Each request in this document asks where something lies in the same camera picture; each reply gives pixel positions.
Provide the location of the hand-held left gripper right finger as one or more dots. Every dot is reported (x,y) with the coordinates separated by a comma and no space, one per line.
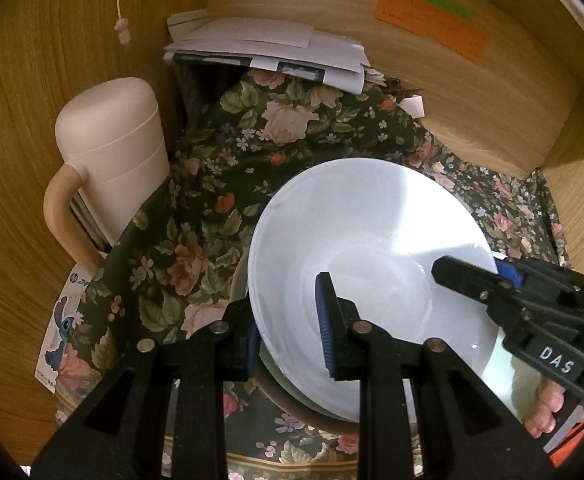
(324,330)

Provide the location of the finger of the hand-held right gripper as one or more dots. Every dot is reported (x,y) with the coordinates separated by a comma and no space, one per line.
(472,282)
(509,271)

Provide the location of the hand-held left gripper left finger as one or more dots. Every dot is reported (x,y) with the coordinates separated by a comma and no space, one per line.
(247,355)

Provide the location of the mint green plate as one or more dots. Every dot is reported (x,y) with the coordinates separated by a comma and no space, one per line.
(514,385)

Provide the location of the pink bowl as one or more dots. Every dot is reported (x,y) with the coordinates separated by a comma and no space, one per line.
(237,285)

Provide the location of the white bowl with black dots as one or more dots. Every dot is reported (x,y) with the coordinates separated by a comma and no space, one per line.
(372,240)

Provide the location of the person's right hand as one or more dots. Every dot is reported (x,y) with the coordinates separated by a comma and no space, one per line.
(547,407)

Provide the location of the small pink paper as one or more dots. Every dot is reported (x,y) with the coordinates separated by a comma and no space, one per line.
(414,106)

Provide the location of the cartoon printed card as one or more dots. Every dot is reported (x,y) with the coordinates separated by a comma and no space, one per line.
(59,340)

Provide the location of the floral tablecloth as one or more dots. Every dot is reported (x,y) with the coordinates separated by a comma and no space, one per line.
(212,170)

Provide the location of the pink lidded mug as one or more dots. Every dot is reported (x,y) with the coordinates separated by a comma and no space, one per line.
(117,160)

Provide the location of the orange sticky note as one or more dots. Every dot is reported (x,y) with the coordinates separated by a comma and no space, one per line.
(432,22)

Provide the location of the stack of white papers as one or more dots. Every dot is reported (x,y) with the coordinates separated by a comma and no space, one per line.
(272,45)

